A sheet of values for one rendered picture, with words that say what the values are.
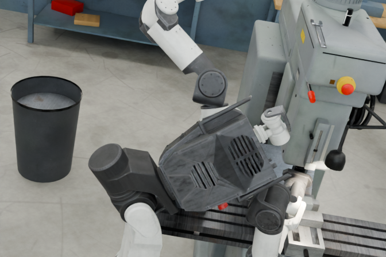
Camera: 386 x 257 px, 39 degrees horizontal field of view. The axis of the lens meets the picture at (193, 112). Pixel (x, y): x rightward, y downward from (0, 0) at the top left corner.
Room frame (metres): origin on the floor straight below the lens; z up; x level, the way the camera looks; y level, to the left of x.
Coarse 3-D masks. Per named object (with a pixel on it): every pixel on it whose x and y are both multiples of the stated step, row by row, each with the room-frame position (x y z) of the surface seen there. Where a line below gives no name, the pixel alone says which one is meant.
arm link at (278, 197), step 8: (272, 192) 1.43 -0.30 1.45; (280, 192) 1.43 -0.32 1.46; (264, 200) 1.39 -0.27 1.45; (272, 200) 1.38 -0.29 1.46; (280, 200) 1.40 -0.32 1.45; (288, 200) 1.44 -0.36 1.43; (280, 208) 1.36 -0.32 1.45; (264, 232) 1.38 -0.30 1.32; (272, 232) 1.38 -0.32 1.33; (280, 232) 1.40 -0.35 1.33
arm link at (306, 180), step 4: (288, 168) 1.88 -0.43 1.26; (284, 172) 1.86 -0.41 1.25; (288, 172) 1.86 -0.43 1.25; (292, 172) 1.86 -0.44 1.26; (296, 172) 1.86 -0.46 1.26; (300, 172) 1.87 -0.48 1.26; (292, 176) 1.83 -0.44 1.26; (296, 176) 1.84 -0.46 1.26; (300, 176) 1.84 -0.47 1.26; (304, 176) 1.84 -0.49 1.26; (308, 176) 1.85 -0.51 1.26; (284, 180) 1.86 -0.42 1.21; (288, 180) 1.79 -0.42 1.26; (292, 180) 1.78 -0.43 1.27; (296, 180) 1.78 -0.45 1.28; (300, 180) 1.79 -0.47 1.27; (304, 180) 1.82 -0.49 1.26; (308, 180) 1.84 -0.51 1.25; (284, 184) 1.77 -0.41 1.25; (304, 184) 1.80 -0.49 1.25; (308, 184) 1.84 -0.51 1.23; (304, 188) 1.77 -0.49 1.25; (304, 192) 1.76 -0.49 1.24
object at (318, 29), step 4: (312, 20) 1.86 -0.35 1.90; (312, 24) 1.83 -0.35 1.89; (316, 24) 1.82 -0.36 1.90; (320, 24) 1.83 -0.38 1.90; (316, 28) 1.78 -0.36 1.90; (320, 28) 1.79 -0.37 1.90; (316, 32) 1.75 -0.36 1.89; (320, 32) 1.75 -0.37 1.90; (320, 36) 1.71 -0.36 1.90; (320, 40) 1.67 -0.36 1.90; (324, 40) 1.68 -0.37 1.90; (320, 44) 1.64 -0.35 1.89; (324, 44) 1.64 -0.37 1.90
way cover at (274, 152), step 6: (264, 144) 2.26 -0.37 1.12; (264, 150) 2.25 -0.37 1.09; (270, 150) 2.25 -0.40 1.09; (276, 150) 2.26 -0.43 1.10; (270, 156) 2.24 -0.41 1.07; (276, 156) 2.24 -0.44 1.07; (270, 162) 2.23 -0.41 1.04; (276, 162) 2.23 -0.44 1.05; (282, 162) 2.23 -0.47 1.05; (276, 168) 2.22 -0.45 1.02; (282, 168) 2.22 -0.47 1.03; (276, 174) 2.20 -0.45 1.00; (282, 174) 2.21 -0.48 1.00; (312, 174) 2.22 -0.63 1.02; (312, 180) 2.21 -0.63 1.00; (306, 192) 2.17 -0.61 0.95
